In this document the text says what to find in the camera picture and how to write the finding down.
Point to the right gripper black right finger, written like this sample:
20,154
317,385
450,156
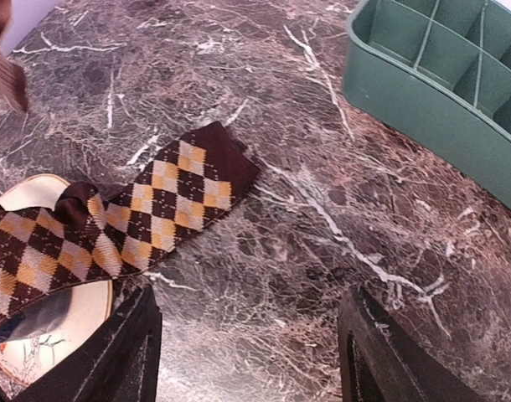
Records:
379,361

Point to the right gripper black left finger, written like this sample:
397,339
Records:
119,362

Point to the brown argyle sock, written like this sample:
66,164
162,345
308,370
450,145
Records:
190,183

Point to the tan brown sock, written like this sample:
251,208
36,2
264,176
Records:
12,76

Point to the cream plate with leaf pattern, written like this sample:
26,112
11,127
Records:
50,318

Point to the green divided plastic tray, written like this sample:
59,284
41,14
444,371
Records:
440,73

